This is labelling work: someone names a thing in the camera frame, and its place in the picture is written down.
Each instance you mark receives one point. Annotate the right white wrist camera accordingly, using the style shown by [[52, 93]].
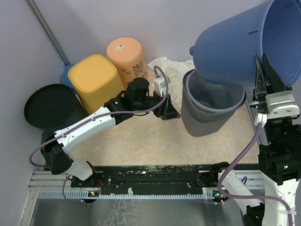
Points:
[[277, 106]]

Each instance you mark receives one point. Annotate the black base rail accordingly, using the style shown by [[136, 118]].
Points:
[[197, 182]]

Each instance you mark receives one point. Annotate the blue folded towel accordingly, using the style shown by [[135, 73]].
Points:
[[65, 80]]

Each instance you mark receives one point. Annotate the orange cartoon plastic bucket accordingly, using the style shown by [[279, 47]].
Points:
[[127, 55]]

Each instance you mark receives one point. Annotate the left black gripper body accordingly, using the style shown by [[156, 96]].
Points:
[[161, 111]]

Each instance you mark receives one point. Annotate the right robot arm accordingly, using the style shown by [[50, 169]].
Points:
[[279, 160]]

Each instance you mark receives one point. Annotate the white crumpled cloth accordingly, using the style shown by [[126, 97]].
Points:
[[175, 71]]

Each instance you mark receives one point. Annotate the grey slotted plastic bin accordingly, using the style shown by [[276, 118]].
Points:
[[206, 107]]

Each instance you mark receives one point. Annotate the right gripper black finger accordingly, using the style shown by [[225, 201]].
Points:
[[260, 90], [274, 79]]

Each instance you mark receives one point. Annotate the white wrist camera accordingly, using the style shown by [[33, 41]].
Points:
[[277, 106], [159, 85]]

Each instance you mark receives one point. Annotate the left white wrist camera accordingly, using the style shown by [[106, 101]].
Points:
[[159, 85]]

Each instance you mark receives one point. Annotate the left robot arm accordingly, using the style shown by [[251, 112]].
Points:
[[56, 147]]

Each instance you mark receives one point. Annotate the yellow slotted plastic basket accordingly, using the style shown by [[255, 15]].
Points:
[[96, 81]]

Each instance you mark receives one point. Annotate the blue plastic bucket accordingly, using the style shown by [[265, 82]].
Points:
[[225, 53]]

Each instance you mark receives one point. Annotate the dark blue cylindrical bin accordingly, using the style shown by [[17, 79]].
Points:
[[53, 107]]

